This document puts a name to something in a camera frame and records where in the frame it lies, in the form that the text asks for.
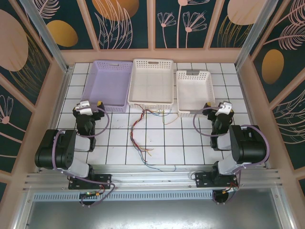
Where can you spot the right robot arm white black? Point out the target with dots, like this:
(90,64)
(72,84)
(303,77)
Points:
(250,145)

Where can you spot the large white plastic basket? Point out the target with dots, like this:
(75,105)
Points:
(150,83)

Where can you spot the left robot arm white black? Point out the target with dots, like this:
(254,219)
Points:
(62,148)

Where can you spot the aluminium rail frame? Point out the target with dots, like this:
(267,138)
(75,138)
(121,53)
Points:
(152,177)

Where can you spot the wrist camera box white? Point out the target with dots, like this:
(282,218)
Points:
(224,107)
(84,107)

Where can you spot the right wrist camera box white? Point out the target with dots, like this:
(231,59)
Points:
(224,107)

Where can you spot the purple plastic basket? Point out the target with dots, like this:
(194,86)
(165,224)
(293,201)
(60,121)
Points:
(107,86)

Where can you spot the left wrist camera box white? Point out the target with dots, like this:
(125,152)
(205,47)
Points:
(84,107)

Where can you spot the small white plastic basket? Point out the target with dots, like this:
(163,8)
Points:
(194,95)

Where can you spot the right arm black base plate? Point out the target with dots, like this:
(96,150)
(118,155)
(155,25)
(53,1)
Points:
(202,179)

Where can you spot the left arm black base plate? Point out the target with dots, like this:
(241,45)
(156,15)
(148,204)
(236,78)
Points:
(104,177)

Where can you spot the aluminium frame post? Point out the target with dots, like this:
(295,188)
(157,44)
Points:
(50,41)
(252,38)

